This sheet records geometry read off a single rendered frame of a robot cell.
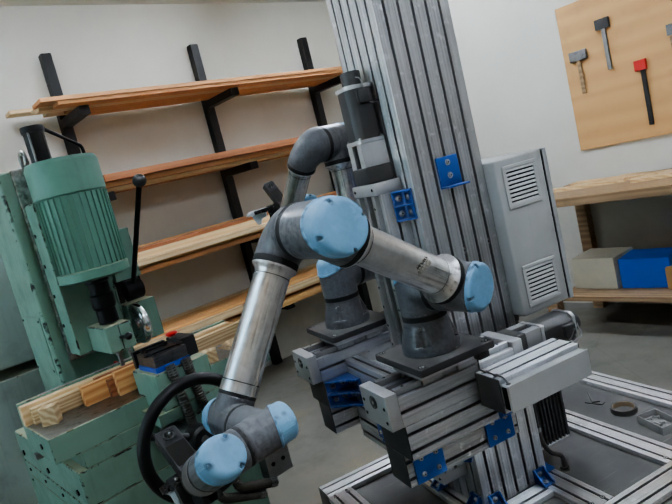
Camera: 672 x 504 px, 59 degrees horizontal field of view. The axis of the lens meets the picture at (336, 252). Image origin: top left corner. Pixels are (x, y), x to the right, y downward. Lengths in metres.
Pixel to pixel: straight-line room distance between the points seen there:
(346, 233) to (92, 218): 0.72
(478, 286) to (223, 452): 0.67
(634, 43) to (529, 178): 2.28
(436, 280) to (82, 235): 0.86
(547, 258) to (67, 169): 1.35
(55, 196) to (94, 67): 2.73
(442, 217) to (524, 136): 2.76
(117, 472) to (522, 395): 0.97
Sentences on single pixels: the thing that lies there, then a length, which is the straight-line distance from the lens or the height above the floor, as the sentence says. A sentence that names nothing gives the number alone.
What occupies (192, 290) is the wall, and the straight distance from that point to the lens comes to 4.26.
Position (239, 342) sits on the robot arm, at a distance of 1.18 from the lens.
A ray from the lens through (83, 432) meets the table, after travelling 1.51.
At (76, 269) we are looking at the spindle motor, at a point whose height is 1.23.
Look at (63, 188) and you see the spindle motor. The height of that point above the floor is 1.43.
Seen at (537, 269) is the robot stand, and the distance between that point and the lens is 1.86.
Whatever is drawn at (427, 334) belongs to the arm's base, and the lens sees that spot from 1.48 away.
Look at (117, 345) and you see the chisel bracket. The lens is 1.63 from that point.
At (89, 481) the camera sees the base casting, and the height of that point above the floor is 0.77.
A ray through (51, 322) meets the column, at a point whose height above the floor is 1.10.
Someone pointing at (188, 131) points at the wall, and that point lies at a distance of 4.38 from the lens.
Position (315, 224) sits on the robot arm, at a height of 1.23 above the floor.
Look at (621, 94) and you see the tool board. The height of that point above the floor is 1.34.
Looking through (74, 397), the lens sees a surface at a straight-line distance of 1.65.
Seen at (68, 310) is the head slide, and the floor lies 1.13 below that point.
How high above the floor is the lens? 1.32
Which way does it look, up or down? 8 degrees down
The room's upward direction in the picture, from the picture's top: 14 degrees counter-clockwise
